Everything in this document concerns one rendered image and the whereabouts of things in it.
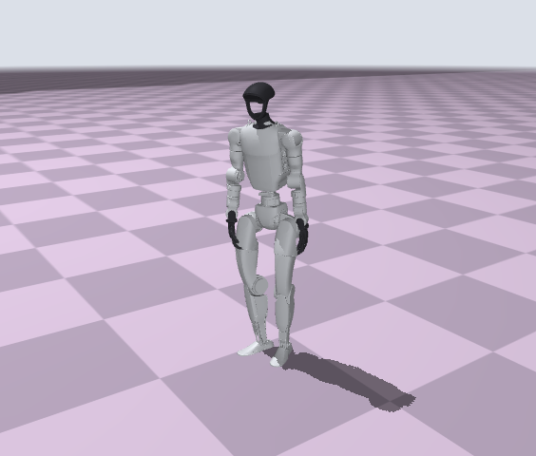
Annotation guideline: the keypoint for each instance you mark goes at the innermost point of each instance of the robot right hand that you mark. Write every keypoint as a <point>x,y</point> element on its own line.
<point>231,228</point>

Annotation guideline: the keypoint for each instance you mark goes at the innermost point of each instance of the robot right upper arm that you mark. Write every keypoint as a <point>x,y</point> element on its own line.
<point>235,173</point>

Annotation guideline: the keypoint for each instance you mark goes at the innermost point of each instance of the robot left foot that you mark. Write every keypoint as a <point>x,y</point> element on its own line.
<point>281,356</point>

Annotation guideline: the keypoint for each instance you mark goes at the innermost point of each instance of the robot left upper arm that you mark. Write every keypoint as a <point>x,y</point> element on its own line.
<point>292,140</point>

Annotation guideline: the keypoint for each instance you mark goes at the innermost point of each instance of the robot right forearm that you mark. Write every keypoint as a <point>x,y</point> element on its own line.
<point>233,197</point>

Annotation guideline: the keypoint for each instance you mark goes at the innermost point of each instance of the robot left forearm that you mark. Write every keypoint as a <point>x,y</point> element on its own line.
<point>299,201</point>

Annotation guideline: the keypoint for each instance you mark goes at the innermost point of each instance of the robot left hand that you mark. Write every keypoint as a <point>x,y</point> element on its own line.
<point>303,235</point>

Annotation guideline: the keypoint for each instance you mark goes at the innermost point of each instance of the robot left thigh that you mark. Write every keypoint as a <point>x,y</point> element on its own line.
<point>285,254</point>

